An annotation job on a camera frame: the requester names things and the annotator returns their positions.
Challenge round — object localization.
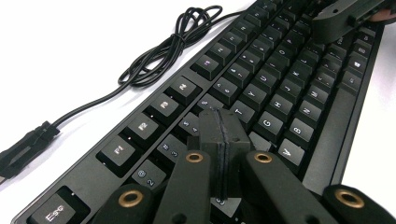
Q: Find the black computer keyboard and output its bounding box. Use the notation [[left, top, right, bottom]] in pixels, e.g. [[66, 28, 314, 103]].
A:
[[10, 0, 387, 224]]

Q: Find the white table board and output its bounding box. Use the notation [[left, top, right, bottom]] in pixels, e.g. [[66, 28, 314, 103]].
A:
[[0, 0, 396, 216]]

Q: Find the black keyboard cable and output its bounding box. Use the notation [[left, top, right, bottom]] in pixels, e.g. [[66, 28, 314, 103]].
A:
[[0, 4, 250, 188]]

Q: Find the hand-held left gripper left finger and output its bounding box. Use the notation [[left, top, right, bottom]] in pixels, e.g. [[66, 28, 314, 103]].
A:
[[198, 107, 224, 200]]

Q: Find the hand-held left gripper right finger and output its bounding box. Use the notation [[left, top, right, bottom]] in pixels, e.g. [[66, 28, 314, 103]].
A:
[[221, 107, 252, 200]]

